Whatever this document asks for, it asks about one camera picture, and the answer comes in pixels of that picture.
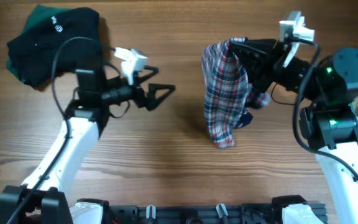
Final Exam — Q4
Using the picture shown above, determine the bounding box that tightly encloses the plaid red navy white garment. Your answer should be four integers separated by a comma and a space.
201, 37, 270, 149

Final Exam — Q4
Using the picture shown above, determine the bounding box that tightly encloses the dark green garment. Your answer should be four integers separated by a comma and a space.
6, 4, 70, 84

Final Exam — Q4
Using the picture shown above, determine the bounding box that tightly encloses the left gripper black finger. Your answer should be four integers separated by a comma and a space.
145, 83, 177, 112
134, 65, 159, 85

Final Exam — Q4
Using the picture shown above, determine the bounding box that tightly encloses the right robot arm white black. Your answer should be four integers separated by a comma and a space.
229, 38, 358, 223

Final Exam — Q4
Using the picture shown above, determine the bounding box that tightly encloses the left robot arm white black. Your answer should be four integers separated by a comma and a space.
0, 65, 175, 223

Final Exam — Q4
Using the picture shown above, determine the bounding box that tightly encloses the black garment with white logo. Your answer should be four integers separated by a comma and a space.
7, 7, 103, 88

